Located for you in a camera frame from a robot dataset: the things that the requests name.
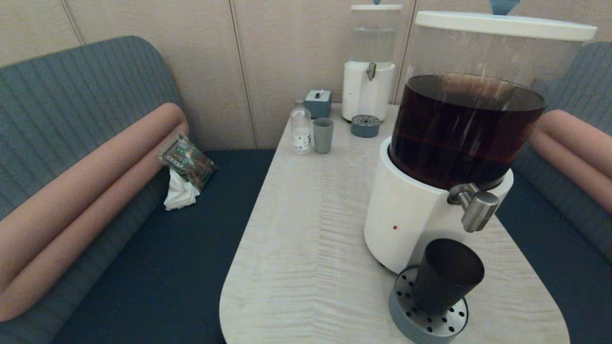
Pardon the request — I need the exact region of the large dark tea dispenser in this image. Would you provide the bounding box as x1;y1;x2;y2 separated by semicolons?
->
363;11;598;276

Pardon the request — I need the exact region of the black plastic cup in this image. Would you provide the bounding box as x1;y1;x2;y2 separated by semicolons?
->
412;238;485;317

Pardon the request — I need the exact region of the small clear water dispenser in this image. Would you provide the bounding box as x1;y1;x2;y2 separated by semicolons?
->
342;0;404;122

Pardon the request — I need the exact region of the clear plastic bottle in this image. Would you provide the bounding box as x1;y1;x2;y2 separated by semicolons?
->
290;99;313;155

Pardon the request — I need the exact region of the crumpled white tissue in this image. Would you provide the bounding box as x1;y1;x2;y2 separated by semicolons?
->
164;167;201;211

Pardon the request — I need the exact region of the grey-blue tissue box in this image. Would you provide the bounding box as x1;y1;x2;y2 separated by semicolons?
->
305;89;332;119

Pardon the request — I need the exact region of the large grey perforated drip tray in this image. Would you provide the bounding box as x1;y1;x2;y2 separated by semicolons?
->
388;266;469;344

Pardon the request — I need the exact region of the small white dispenser lid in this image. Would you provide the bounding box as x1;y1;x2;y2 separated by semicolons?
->
350;0;404;11

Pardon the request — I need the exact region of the large silver dispenser tap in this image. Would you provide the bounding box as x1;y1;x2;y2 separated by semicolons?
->
448;183;501;233

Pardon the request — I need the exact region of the small grey perforated drip tray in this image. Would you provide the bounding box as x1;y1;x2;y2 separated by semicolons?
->
351;115;382;138

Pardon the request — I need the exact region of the green snack packet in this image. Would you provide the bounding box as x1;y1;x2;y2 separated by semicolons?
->
156;133;217;191

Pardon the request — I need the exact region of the pink cylindrical bolster cushion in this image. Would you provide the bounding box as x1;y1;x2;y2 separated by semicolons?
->
528;129;612;213
0;122;189;323
0;102;187;292
538;110;612;168

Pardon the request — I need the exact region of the large white dispenser lid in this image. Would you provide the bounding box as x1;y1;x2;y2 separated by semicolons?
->
415;0;598;42

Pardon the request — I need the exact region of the grey plastic cup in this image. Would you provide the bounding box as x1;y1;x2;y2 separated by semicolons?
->
313;118;334;154

